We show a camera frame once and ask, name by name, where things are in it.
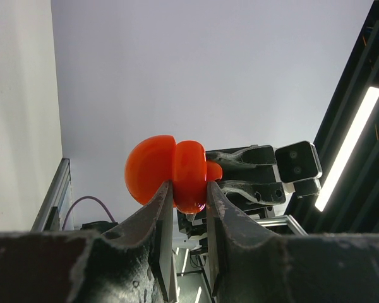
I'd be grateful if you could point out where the orange earbud charging case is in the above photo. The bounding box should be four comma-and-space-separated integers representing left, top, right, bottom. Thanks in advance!
124, 135, 208, 214

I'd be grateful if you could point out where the white cable duct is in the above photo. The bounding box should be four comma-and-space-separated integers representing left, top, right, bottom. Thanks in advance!
30, 158, 71, 232

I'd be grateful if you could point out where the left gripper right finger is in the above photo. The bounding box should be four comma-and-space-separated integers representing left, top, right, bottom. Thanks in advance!
207, 182, 291, 295

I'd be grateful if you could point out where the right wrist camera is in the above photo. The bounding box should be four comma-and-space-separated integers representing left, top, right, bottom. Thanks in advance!
274, 141, 322, 199

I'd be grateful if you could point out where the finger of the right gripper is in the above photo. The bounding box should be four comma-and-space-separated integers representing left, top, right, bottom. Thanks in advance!
219, 180, 286, 205
206, 145, 277, 167

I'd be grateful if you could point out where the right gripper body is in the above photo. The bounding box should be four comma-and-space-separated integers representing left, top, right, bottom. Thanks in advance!
224, 165, 286, 218

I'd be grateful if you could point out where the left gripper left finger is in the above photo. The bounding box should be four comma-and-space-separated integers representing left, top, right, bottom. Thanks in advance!
100, 181, 173, 300

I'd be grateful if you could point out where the black outer frame structure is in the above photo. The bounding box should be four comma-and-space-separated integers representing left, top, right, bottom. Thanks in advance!
286, 1, 379, 234

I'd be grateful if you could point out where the orange earbud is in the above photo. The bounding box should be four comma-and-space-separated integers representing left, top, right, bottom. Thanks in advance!
206, 160, 223, 181

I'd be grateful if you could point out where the ceiling light strip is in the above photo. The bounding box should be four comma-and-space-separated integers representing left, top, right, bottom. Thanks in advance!
315, 86, 379, 212

